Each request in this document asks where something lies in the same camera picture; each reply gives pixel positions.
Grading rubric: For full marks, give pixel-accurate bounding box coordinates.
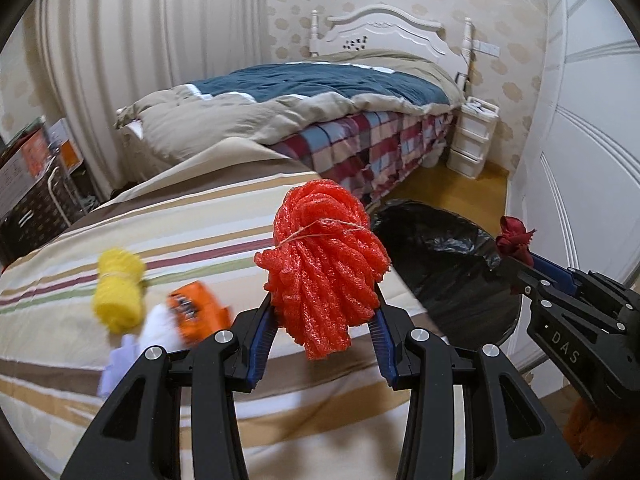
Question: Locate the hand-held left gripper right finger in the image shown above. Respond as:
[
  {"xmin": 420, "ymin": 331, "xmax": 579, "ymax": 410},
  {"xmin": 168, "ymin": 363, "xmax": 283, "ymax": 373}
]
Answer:
[{"xmin": 367, "ymin": 290, "xmax": 586, "ymax": 480}]

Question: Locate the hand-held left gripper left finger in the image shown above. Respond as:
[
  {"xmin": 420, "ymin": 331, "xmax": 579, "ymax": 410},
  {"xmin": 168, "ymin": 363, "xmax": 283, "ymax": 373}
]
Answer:
[{"xmin": 60, "ymin": 295, "xmax": 273, "ymax": 480}]

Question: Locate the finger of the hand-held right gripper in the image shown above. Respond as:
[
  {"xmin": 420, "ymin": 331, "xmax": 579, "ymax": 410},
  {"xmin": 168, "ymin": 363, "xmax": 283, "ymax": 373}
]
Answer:
[
  {"xmin": 497, "ymin": 256, "xmax": 556, "ymax": 311},
  {"xmin": 530, "ymin": 254, "xmax": 631, "ymax": 321}
]

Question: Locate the dark red wrapper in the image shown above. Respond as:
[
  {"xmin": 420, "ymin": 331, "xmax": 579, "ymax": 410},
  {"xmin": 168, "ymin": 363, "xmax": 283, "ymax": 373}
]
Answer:
[{"xmin": 495, "ymin": 216, "xmax": 538, "ymax": 267}]

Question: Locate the trash bin with black bag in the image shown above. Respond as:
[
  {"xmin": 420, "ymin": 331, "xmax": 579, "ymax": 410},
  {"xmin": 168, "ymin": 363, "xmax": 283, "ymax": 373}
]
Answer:
[{"xmin": 370, "ymin": 199, "xmax": 523, "ymax": 351}]

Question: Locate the orange snack wrapper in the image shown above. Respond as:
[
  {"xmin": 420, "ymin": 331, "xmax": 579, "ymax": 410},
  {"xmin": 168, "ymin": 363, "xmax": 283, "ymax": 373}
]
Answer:
[{"xmin": 166, "ymin": 281, "xmax": 232, "ymax": 347}]

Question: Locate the orange foam fruit net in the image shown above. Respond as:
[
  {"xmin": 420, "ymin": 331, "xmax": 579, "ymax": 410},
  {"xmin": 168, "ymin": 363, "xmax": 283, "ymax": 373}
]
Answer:
[{"xmin": 253, "ymin": 178, "xmax": 392, "ymax": 361}]

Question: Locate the pale purple paper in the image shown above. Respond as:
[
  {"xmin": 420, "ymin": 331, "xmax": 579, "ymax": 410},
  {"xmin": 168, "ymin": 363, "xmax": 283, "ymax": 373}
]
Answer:
[{"xmin": 97, "ymin": 334, "xmax": 138, "ymax": 401}]

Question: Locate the yellow foam fruit net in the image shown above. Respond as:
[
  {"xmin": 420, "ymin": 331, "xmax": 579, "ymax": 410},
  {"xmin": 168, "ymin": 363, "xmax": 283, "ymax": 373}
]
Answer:
[{"xmin": 92, "ymin": 249, "xmax": 147, "ymax": 335}]

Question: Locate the white wardrobe door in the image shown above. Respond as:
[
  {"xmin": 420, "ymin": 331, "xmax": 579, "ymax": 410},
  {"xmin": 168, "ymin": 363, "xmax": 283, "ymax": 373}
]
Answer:
[{"xmin": 505, "ymin": 0, "xmax": 640, "ymax": 376}]

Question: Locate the striped bed sheet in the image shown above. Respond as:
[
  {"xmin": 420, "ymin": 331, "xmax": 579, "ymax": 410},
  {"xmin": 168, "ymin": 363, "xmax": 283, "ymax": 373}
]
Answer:
[{"xmin": 0, "ymin": 137, "xmax": 451, "ymax": 480}]

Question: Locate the white plastic drawer unit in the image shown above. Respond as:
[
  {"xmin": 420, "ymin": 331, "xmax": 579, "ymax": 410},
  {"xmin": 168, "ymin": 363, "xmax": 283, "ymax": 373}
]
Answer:
[{"xmin": 446, "ymin": 100, "xmax": 500, "ymax": 180}]

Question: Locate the checkered bed sheet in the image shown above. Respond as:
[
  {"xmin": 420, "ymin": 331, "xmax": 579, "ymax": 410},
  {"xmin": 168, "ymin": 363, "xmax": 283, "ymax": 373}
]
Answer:
[{"xmin": 272, "ymin": 107, "xmax": 456, "ymax": 206}]

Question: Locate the brown patterned storage box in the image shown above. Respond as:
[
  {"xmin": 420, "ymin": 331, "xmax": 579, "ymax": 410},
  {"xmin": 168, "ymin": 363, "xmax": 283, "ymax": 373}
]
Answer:
[{"xmin": 0, "ymin": 170, "xmax": 81, "ymax": 261}]

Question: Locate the bed with plaid sheet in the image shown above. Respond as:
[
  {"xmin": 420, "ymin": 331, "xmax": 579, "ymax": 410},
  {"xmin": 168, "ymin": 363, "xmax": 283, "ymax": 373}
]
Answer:
[{"xmin": 114, "ymin": 49, "xmax": 466, "ymax": 163}]

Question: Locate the white cardboard box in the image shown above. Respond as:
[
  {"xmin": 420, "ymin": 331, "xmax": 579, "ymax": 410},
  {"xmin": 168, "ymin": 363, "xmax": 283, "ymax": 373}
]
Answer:
[{"xmin": 47, "ymin": 118, "xmax": 83, "ymax": 168}]

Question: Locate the white bed headboard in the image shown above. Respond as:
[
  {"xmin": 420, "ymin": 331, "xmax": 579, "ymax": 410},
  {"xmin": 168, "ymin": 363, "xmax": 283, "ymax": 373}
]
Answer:
[{"xmin": 309, "ymin": 4, "xmax": 475, "ymax": 73}]

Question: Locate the orange and white box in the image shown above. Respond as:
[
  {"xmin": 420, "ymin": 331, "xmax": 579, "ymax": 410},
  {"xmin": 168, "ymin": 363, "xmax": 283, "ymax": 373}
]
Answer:
[{"xmin": 20, "ymin": 127, "xmax": 51, "ymax": 176}]

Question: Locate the beige curtain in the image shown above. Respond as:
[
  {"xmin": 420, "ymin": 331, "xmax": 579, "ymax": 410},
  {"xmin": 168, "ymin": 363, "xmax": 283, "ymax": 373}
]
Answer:
[{"xmin": 35, "ymin": 0, "xmax": 273, "ymax": 196}]

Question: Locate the white metal frame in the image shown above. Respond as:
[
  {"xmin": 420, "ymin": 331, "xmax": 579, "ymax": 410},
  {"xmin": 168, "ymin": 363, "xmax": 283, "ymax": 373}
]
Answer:
[{"xmin": 50, "ymin": 165, "xmax": 76, "ymax": 226}]

